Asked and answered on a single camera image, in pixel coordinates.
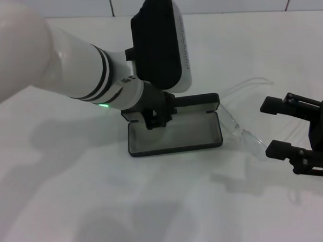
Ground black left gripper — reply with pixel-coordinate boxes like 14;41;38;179
132;80;178;132

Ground clear white glasses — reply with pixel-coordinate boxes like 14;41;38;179
217;76;278;164

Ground black glasses case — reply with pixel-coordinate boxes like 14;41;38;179
120;92;224;158

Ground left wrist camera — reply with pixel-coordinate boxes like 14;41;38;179
123;0;194;96

